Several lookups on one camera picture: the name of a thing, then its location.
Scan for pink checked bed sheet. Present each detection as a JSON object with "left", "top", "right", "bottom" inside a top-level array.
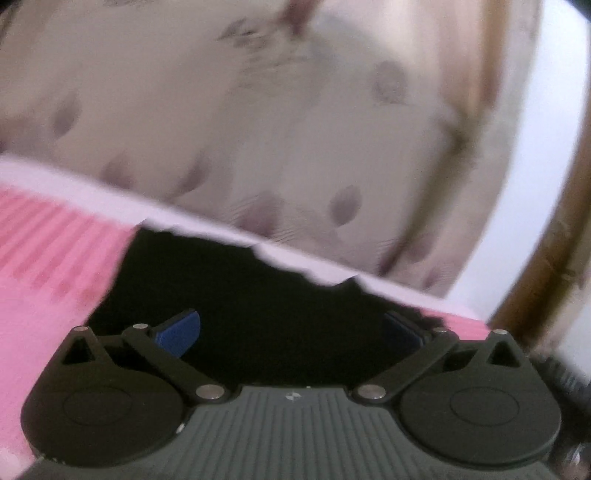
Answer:
[{"left": 0, "top": 154, "right": 493, "bottom": 480}]

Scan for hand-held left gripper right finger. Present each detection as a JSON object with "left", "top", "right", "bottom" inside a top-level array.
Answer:
[{"left": 353, "top": 311, "right": 530, "bottom": 407}]

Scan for black cloth garment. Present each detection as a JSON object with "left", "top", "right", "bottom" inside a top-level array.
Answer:
[{"left": 85, "top": 226, "right": 445, "bottom": 389}]

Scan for beige leaf print curtain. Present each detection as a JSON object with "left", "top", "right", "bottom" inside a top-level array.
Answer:
[{"left": 0, "top": 0, "right": 546, "bottom": 302}]

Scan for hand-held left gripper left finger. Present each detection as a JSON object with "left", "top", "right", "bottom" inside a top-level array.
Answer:
[{"left": 61, "top": 309, "right": 230, "bottom": 405}]

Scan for brown wooden door frame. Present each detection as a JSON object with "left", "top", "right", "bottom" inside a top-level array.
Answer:
[{"left": 488, "top": 80, "right": 591, "bottom": 354}]

